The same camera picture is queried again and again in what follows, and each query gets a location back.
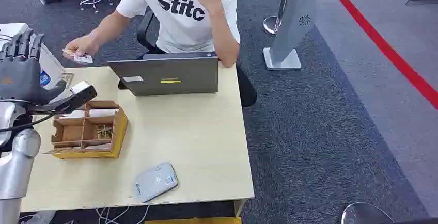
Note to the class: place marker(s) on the chrome stanchion post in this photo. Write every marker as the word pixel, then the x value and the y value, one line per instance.
pixel 276 14

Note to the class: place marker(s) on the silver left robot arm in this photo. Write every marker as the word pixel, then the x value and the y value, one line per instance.
pixel 15 154

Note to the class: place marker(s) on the card with printed face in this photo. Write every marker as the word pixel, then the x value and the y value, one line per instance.
pixel 82 57

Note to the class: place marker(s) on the grey laptop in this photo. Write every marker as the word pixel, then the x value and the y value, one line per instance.
pixel 167 74

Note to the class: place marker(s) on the cards in box compartment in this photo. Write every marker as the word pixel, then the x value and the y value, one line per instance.
pixel 103 132

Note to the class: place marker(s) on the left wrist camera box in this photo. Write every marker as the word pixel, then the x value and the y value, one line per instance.
pixel 70 97

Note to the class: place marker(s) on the person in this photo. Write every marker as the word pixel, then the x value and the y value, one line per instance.
pixel 184 20

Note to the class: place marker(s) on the chrome round base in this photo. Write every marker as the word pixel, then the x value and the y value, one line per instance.
pixel 366 214

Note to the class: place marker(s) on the grey card reader device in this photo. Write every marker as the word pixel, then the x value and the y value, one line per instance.
pixel 155 182

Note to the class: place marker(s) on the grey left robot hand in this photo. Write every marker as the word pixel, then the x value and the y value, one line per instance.
pixel 21 75

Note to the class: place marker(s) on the pale wooden desk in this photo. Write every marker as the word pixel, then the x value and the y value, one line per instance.
pixel 164 140

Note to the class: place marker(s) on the person's right hand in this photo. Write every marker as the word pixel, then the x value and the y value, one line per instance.
pixel 80 46

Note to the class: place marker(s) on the red barrier belt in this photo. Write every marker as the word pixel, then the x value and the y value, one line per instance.
pixel 383 44

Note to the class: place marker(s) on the cardboard box with compartments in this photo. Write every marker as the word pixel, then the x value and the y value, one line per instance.
pixel 90 130

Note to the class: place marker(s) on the black office chair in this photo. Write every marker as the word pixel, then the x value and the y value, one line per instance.
pixel 147 31

